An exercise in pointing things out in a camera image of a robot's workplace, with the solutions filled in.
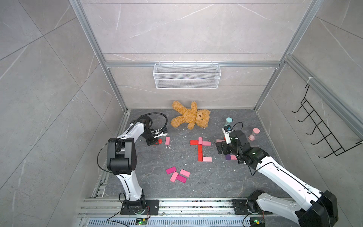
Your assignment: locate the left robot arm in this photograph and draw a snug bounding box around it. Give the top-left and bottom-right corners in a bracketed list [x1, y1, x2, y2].
[106, 112, 168, 215]

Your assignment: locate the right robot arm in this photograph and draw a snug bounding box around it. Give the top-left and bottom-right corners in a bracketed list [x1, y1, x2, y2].
[216, 125, 338, 227]

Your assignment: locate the pink sand timer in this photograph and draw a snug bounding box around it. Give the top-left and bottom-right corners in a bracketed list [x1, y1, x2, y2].
[248, 128, 261, 141]

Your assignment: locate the teal sand timer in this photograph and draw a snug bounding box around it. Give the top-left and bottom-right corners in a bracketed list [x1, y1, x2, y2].
[225, 117, 233, 126]

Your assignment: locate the magenta block far left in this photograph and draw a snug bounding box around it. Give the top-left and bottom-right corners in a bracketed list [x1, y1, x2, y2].
[166, 166, 176, 175]

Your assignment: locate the magenta block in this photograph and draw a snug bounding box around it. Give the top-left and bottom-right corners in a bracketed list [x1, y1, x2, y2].
[166, 166, 176, 175]
[176, 175, 187, 183]

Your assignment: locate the brown teddy bear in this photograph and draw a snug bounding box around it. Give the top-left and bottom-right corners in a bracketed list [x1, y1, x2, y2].
[171, 101, 211, 130]

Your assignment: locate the magenta block lower left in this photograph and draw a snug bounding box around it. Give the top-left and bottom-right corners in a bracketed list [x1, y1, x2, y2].
[176, 175, 187, 183]

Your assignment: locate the left black cable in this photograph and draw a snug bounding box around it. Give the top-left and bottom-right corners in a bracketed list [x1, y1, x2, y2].
[136, 112, 168, 131]

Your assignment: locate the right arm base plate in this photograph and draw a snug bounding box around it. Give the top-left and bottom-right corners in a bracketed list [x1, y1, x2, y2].
[231, 199, 263, 215]

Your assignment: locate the white wire mesh basket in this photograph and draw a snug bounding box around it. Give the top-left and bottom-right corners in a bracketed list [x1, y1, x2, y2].
[153, 63, 222, 89]

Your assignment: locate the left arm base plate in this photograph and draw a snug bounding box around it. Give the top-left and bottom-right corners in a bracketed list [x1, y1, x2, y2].
[120, 200, 160, 215]

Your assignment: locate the black wire hook rack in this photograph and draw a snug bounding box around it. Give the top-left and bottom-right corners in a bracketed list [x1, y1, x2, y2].
[292, 85, 363, 159]

